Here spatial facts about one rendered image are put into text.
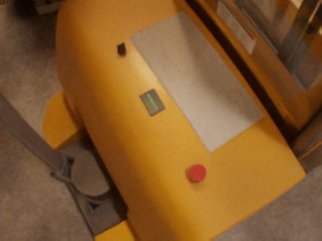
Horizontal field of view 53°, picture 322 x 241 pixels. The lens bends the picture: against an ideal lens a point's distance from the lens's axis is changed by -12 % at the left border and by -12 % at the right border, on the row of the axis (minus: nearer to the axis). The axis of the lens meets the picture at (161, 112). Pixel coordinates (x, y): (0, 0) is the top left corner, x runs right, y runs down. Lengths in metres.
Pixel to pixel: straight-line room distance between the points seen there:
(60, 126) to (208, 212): 0.85
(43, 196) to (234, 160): 1.18
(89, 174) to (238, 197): 0.65
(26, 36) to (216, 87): 1.55
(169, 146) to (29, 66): 1.40
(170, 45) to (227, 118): 0.24
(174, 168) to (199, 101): 0.17
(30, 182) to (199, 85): 1.19
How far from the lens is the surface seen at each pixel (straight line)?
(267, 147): 0.86
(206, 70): 0.90
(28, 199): 1.83
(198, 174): 0.78
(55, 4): 2.16
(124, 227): 1.33
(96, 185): 1.29
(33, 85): 2.02
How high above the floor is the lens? 1.68
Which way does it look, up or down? 68 degrees down
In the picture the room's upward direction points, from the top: 2 degrees counter-clockwise
